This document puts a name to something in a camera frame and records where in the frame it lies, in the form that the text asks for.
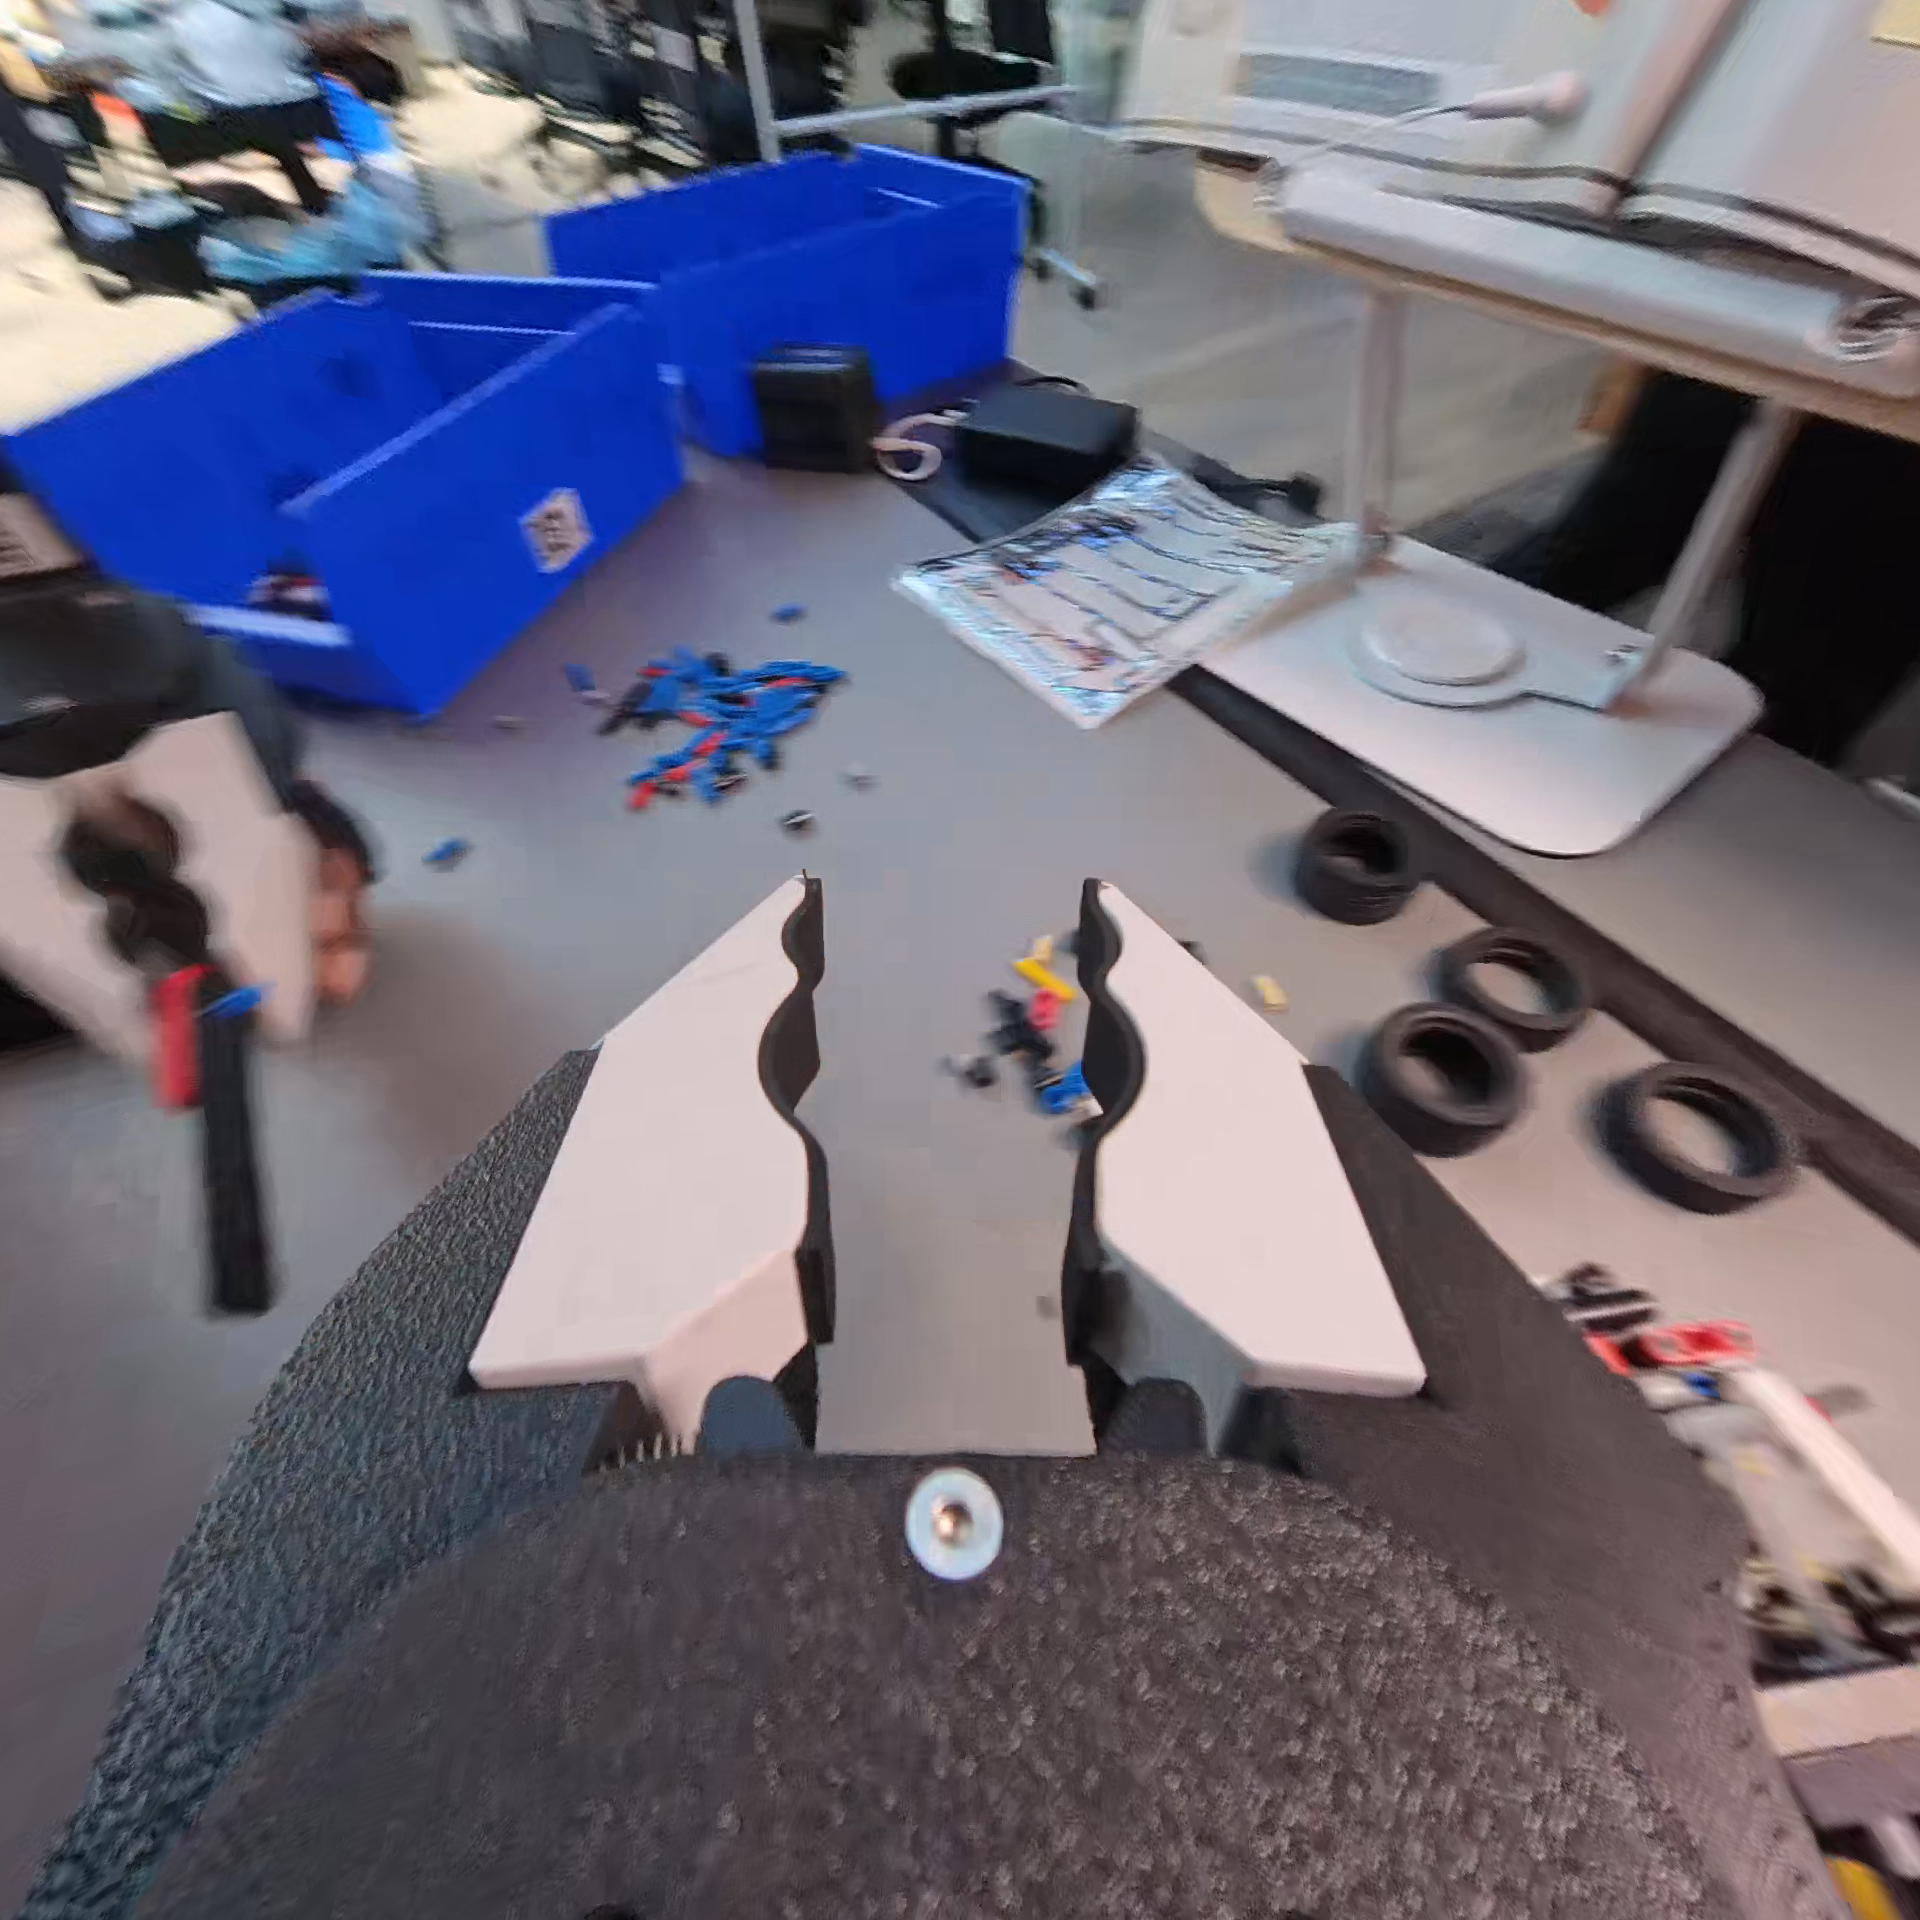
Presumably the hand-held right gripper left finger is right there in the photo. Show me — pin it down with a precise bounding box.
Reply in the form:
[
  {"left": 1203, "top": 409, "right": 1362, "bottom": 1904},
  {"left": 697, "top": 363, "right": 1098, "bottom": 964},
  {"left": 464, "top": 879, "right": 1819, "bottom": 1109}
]
[{"left": 469, "top": 872, "right": 837, "bottom": 1451}]

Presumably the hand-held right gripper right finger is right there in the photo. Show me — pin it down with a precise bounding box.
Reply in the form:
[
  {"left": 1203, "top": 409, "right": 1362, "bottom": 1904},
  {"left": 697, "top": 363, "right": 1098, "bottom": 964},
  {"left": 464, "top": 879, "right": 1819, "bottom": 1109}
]
[{"left": 1061, "top": 878, "right": 1428, "bottom": 1445}]

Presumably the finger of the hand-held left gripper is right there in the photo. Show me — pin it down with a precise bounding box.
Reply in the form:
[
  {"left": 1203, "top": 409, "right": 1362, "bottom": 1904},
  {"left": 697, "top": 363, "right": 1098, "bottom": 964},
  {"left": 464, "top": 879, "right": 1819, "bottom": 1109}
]
[
  {"left": 88, "top": 711, "right": 324, "bottom": 1047},
  {"left": 0, "top": 783, "right": 162, "bottom": 1062}
]

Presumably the red angled lego beam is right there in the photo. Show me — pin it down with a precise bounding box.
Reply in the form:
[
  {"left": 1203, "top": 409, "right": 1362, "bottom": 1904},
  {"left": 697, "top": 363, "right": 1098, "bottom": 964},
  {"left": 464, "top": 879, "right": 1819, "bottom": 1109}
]
[{"left": 147, "top": 964, "right": 212, "bottom": 1116}]

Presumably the long black lego beam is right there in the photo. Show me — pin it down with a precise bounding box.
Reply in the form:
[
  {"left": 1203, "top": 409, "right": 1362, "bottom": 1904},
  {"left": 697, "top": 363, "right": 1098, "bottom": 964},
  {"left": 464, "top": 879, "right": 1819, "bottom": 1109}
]
[{"left": 195, "top": 988, "right": 277, "bottom": 1316}]

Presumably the lego instruction booklet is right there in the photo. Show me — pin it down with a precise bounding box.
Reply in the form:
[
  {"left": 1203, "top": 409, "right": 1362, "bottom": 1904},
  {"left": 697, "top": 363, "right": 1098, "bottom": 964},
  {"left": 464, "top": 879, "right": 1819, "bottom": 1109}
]
[{"left": 1124, "top": 0, "right": 1920, "bottom": 302}]

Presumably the pile of mixed lego pieces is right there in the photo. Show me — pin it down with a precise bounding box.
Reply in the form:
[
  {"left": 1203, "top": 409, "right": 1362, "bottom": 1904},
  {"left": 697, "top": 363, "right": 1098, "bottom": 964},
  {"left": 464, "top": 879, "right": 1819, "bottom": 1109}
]
[{"left": 942, "top": 929, "right": 1293, "bottom": 1123}]

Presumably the pile of blue lego pins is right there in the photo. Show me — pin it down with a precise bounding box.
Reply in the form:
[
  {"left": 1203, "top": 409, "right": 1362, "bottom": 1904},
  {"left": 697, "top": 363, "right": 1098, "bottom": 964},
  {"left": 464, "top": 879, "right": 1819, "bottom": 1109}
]
[{"left": 561, "top": 643, "right": 850, "bottom": 814}]

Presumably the partly built lego car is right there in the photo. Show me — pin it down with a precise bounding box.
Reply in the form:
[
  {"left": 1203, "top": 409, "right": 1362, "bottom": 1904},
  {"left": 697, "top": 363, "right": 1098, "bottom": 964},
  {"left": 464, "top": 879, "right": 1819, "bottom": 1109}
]
[{"left": 1544, "top": 1264, "right": 1920, "bottom": 1685}]

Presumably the lego sticker sheet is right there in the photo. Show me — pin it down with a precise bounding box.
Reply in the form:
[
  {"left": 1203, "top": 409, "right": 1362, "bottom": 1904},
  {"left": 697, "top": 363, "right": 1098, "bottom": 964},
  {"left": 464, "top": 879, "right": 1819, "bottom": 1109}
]
[{"left": 893, "top": 460, "right": 1370, "bottom": 733}]

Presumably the black rubber tyre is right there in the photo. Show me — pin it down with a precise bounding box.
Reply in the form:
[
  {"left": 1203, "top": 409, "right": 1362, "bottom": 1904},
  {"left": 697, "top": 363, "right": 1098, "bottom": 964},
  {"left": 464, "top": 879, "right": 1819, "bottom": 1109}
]
[
  {"left": 1353, "top": 1000, "right": 1532, "bottom": 1160},
  {"left": 1593, "top": 1057, "right": 1806, "bottom": 1216},
  {"left": 1428, "top": 926, "right": 1593, "bottom": 1055},
  {"left": 1293, "top": 807, "right": 1421, "bottom": 928}
]

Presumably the blue plastic bin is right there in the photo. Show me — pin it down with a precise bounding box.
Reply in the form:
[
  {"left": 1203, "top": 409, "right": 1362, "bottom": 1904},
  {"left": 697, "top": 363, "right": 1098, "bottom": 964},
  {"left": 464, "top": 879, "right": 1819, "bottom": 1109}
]
[
  {"left": 542, "top": 143, "right": 1037, "bottom": 462},
  {"left": 0, "top": 269, "right": 691, "bottom": 720}
]

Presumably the booklet stand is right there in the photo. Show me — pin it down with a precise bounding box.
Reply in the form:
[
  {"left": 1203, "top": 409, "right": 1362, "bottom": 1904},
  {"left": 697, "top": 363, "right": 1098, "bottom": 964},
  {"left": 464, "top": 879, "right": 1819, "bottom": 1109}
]
[{"left": 1190, "top": 150, "right": 1920, "bottom": 860}]

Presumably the small black box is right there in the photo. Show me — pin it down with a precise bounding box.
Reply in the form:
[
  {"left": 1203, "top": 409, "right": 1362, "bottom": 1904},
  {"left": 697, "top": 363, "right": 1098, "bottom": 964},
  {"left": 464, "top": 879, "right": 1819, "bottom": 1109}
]
[{"left": 747, "top": 343, "right": 880, "bottom": 475}]

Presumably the flat black box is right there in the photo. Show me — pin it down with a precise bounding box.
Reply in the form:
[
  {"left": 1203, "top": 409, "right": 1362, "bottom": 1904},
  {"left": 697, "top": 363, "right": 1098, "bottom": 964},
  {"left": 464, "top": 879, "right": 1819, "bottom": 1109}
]
[{"left": 954, "top": 381, "right": 1138, "bottom": 499}]

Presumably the whiteboard on stand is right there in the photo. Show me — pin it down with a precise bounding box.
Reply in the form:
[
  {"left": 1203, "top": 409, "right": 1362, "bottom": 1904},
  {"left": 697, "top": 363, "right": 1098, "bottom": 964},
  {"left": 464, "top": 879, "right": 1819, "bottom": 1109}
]
[{"left": 726, "top": 0, "right": 1086, "bottom": 161}]

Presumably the white cable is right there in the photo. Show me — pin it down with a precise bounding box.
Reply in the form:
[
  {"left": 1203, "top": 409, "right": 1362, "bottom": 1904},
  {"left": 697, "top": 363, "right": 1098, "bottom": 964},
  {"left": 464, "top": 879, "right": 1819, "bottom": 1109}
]
[{"left": 874, "top": 403, "right": 971, "bottom": 481}]

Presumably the wire page holder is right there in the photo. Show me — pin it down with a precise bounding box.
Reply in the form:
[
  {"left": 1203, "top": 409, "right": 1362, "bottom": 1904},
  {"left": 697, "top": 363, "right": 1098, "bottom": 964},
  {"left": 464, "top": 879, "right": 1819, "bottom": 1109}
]
[{"left": 1272, "top": 71, "right": 1587, "bottom": 184}]

